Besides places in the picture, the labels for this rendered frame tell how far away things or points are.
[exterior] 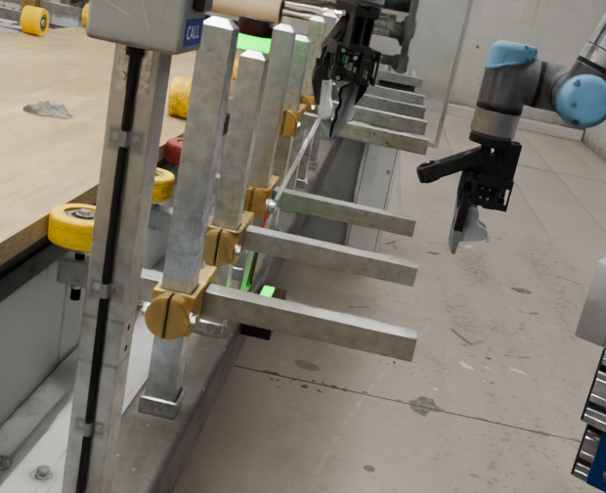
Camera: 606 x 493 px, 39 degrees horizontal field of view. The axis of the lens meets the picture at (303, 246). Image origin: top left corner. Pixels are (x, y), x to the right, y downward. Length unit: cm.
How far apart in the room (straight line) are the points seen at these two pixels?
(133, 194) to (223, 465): 165
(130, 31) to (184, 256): 38
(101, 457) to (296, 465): 158
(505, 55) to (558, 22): 871
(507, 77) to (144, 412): 77
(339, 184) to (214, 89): 303
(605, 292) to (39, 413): 72
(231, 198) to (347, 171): 273
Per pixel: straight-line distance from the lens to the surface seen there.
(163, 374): 102
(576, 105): 129
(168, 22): 63
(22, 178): 119
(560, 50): 1015
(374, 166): 377
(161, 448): 99
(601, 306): 98
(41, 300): 118
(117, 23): 64
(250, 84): 116
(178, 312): 96
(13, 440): 113
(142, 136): 67
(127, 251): 69
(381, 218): 148
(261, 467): 229
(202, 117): 92
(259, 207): 142
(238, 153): 118
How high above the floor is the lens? 123
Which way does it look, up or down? 18 degrees down
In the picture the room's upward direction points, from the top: 11 degrees clockwise
